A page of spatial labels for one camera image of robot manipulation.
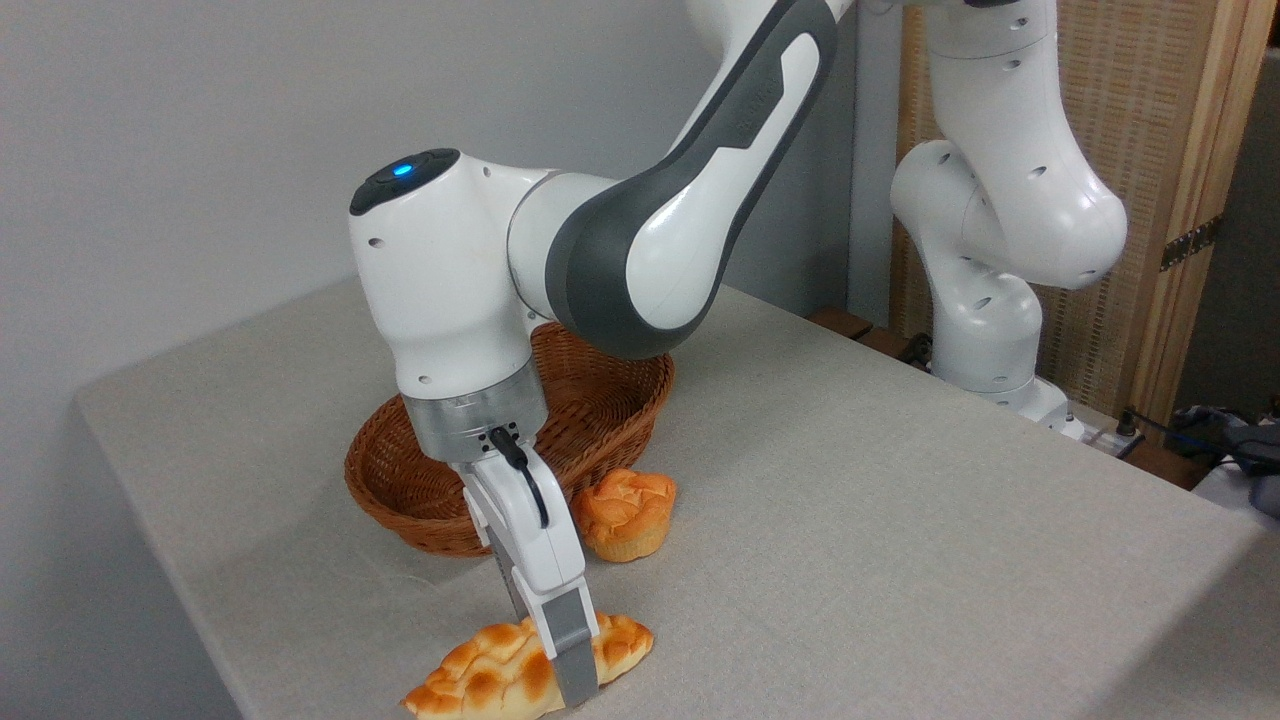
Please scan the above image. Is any long braided bread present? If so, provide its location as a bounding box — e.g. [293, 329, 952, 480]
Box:
[400, 612, 655, 720]

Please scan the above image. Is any grey tablecloth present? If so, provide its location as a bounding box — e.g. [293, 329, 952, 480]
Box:
[75, 275, 1280, 720]

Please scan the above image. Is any brown wicker oval basket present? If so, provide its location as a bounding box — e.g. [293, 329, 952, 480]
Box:
[344, 322, 676, 558]

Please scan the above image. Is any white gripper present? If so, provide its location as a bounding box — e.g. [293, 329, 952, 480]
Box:
[452, 445, 601, 709]

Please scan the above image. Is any black background cable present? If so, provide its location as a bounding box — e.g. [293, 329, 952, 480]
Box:
[1118, 405, 1280, 471]

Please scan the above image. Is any grey background object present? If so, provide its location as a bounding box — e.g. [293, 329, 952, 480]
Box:
[1222, 424, 1280, 518]

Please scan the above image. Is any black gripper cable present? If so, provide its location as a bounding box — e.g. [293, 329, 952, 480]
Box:
[488, 427, 551, 529]

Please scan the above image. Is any muffin shaped bread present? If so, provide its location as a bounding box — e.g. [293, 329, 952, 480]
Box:
[571, 468, 678, 563]

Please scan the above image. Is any dark metal hinge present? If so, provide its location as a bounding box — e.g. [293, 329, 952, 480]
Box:
[1160, 215, 1223, 273]

